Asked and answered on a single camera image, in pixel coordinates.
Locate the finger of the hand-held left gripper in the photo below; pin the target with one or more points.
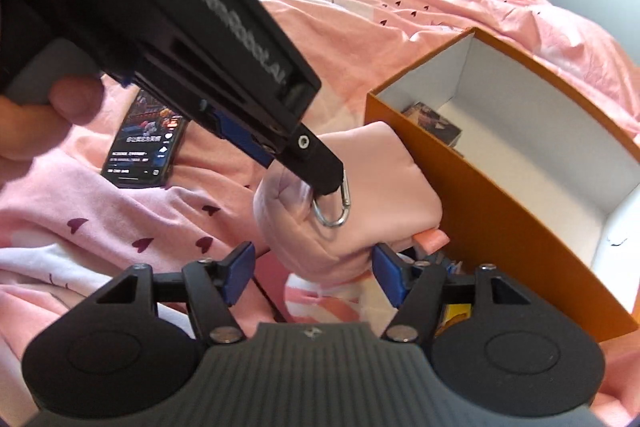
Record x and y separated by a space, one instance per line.
240 139
317 164

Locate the stack of photo cards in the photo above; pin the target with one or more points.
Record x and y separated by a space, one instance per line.
430 122

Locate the black smartphone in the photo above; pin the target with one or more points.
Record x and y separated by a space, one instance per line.
145 142

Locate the pink fabric pouch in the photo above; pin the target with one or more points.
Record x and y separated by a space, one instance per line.
370 192

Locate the person's left hand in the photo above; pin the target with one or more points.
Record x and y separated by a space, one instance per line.
35 132

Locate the pink foam piece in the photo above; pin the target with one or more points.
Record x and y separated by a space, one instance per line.
432 241

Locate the pink printed blanket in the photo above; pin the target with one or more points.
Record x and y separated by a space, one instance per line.
400 12

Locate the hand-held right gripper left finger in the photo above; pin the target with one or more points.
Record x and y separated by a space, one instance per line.
240 274

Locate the yellow small packet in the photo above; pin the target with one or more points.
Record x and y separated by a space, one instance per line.
457 314

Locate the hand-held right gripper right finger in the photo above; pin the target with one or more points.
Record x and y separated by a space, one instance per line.
387 274

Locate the silver carabiner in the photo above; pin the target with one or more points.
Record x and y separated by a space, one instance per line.
346 196

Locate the orange cardboard box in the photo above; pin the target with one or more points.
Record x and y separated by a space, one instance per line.
480 217

